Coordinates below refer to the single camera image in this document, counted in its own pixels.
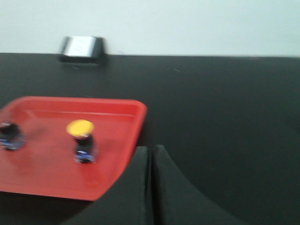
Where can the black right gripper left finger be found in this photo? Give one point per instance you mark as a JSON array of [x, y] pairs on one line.
[[124, 203]]

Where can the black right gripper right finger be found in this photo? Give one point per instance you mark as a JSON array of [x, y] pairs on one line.
[[176, 201]]

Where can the yellow mushroom push button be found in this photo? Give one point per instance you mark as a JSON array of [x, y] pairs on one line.
[[82, 133]]

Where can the red mushroom push button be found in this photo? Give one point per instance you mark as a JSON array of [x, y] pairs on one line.
[[11, 137]]

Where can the red plastic tray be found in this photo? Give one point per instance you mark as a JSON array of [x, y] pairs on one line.
[[45, 164]]

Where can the black white socket box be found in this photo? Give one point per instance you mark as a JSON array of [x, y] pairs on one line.
[[83, 50]]

